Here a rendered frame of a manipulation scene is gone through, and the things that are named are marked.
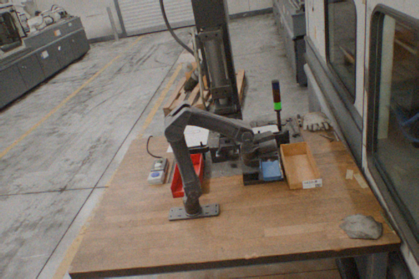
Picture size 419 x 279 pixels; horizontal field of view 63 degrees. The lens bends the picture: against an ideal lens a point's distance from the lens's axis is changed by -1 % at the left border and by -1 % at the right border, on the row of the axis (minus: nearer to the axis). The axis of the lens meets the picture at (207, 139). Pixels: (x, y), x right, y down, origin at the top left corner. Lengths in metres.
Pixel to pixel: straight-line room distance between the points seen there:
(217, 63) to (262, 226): 0.68
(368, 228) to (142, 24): 10.41
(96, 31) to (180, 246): 10.83
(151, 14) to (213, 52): 9.67
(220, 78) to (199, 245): 0.69
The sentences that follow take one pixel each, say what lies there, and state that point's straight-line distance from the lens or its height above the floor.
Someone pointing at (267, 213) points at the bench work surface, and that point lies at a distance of 1.34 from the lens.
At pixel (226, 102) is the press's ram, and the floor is 1.19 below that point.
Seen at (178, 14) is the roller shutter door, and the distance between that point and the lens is 10.91.
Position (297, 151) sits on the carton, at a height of 0.92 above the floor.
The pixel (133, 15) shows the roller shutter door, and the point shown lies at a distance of 11.26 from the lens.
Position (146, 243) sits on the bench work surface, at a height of 0.90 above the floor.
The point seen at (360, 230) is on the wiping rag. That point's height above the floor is 0.92.
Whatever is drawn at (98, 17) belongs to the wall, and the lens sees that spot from 11.71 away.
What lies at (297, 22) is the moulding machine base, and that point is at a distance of 4.56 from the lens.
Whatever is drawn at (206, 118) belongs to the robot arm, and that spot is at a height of 1.30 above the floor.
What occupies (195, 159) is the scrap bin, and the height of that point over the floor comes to 0.93.
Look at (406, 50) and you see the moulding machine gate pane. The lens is 1.12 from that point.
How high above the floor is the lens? 1.78
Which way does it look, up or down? 28 degrees down
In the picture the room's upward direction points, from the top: 12 degrees counter-clockwise
